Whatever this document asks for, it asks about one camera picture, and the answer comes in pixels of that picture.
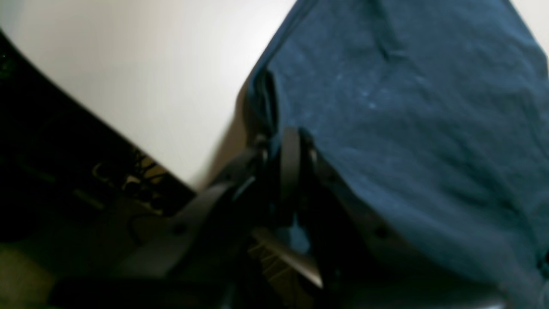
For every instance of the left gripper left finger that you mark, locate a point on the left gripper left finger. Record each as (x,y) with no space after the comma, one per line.
(193,263)

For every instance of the dark navy t-shirt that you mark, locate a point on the dark navy t-shirt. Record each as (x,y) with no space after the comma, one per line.
(435,113)

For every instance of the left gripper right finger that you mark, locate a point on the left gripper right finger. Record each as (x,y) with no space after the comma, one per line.
(363,262)

